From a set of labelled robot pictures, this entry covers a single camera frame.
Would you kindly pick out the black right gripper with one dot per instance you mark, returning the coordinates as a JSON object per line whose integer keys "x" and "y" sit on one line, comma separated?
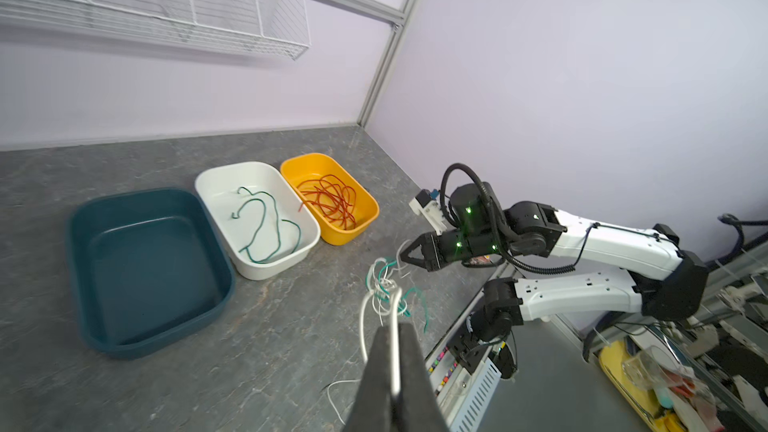
{"x": 432, "y": 252}

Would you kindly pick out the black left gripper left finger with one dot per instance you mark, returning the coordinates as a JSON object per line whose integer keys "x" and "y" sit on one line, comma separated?
{"x": 373, "y": 406}

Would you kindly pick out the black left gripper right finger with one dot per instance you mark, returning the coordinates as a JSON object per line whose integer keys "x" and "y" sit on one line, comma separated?
{"x": 416, "y": 408}

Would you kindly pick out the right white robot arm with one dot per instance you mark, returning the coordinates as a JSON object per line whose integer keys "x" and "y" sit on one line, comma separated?
{"x": 577, "y": 265}

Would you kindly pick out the yellow plastic bin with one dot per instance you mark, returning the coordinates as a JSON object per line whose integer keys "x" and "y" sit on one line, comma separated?
{"x": 342, "y": 206}

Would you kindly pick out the white plastic bin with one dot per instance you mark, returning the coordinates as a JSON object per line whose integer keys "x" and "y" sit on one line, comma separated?
{"x": 258, "y": 214}

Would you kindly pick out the teal plastic bin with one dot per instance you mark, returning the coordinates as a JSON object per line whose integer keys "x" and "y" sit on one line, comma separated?
{"x": 147, "y": 270}

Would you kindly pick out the colourful bead strip rail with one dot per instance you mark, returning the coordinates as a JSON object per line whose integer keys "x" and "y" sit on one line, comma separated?
{"x": 463, "y": 396}

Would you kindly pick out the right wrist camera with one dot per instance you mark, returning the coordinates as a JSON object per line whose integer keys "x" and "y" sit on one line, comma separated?
{"x": 425, "y": 204}

